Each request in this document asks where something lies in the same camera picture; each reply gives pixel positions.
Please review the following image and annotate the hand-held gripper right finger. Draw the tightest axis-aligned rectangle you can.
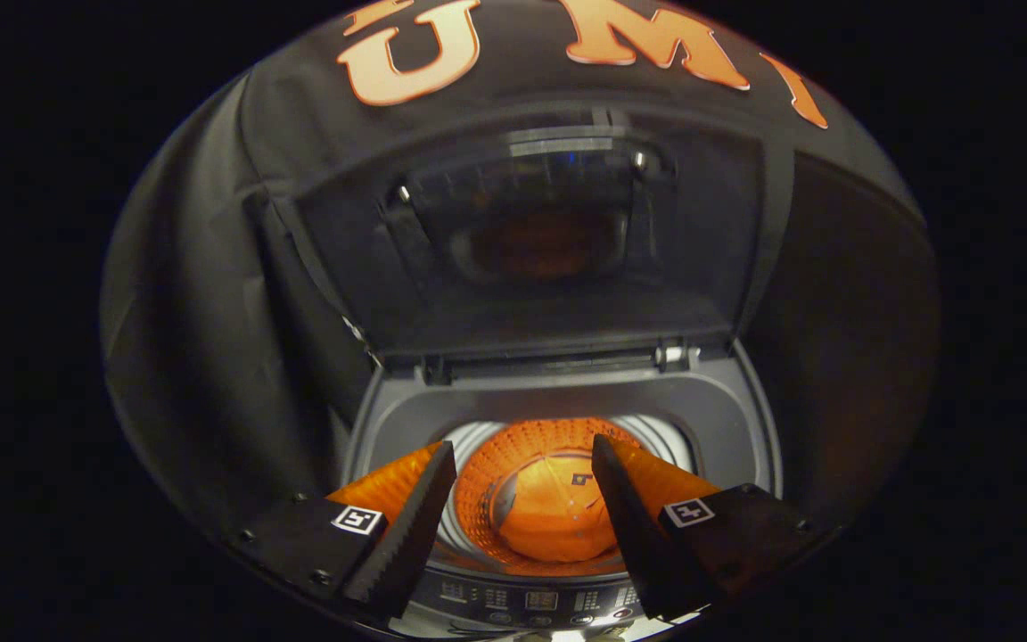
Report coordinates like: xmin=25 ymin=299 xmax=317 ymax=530
xmin=590 ymin=432 xmax=838 ymax=622

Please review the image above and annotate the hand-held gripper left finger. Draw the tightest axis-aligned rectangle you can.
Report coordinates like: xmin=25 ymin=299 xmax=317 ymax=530
xmin=226 ymin=440 xmax=458 ymax=621

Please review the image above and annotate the yellow polo shirt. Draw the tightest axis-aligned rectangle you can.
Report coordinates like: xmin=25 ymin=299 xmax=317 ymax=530
xmin=494 ymin=450 xmax=623 ymax=563

